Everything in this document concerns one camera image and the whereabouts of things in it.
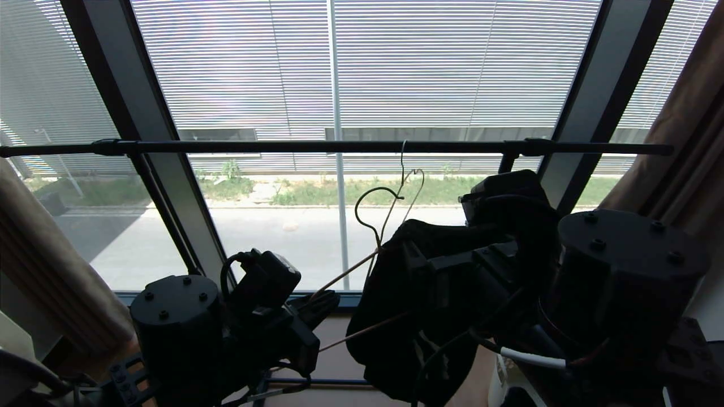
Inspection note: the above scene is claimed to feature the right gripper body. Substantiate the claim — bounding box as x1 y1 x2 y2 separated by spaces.
472 237 546 309

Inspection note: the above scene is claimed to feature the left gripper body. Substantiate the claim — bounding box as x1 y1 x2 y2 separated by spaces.
238 305 321 379

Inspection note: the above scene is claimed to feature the pink clothes hanger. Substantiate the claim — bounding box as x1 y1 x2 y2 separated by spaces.
304 187 413 354
365 140 425 280

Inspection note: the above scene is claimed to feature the white laundry basket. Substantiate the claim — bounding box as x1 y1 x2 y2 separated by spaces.
488 353 512 407

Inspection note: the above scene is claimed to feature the black clothes rack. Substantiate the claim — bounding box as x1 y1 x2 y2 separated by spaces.
0 138 675 407

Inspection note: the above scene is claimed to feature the brown curtain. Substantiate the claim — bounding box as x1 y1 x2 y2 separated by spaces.
0 158 136 357
597 0 724 227

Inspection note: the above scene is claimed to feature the window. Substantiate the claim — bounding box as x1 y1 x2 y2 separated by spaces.
0 0 724 309

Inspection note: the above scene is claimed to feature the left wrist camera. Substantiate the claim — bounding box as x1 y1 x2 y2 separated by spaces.
219 249 302 320

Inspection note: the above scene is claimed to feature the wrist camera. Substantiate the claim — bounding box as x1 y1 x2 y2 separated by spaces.
219 249 302 320
459 170 552 227

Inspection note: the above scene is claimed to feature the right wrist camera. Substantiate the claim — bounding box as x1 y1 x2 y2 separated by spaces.
459 170 552 227

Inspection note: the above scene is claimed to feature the black cable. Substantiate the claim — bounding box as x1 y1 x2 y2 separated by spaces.
412 328 510 407

